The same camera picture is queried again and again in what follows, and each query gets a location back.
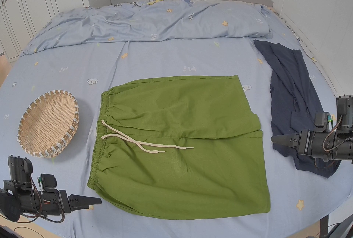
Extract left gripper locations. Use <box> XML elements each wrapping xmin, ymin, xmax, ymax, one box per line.
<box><xmin>34</xmin><ymin>190</ymin><xmax>72</xmax><ymax>216</ymax></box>

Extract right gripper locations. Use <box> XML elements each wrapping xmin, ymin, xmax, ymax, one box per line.
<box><xmin>297</xmin><ymin>129</ymin><xmax>337</xmax><ymax>161</ymax></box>

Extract green shorts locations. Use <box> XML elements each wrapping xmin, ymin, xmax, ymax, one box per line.
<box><xmin>87</xmin><ymin>75</ymin><xmax>271</xmax><ymax>216</ymax></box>

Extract dark blue garment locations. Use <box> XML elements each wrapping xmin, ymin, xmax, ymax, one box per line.
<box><xmin>254</xmin><ymin>39</ymin><xmax>341</xmax><ymax>179</ymax></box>

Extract round woven basket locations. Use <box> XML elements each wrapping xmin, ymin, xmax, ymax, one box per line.
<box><xmin>17</xmin><ymin>90</ymin><xmax>80</xmax><ymax>159</ymax></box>

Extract bed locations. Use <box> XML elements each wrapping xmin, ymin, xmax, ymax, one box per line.
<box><xmin>0</xmin><ymin>0</ymin><xmax>353</xmax><ymax>238</ymax></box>

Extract pale blue quilt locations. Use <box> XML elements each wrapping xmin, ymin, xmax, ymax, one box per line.
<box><xmin>22</xmin><ymin>0</ymin><xmax>274</xmax><ymax>56</ymax></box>

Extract black cable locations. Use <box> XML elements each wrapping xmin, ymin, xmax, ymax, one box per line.
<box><xmin>15</xmin><ymin>209</ymin><xmax>67</xmax><ymax>223</ymax></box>

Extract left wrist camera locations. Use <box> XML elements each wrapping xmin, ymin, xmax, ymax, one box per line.
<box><xmin>37</xmin><ymin>174</ymin><xmax>57</xmax><ymax>194</ymax></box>

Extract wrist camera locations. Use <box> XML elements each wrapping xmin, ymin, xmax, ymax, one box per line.
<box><xmin>37</xmin><ymin>174</ymin><xmax>57</xmax><ymax>194</ymax></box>
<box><xmin>314</xmin><ymin>112</ymin><xmax>331</xmax><ymax>132</ymax></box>

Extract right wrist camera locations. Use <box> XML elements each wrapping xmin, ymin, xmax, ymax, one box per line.
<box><xmin>314</xmin><ymin>112</ymin><xmax>331</xmax><ymax>132</ymax></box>

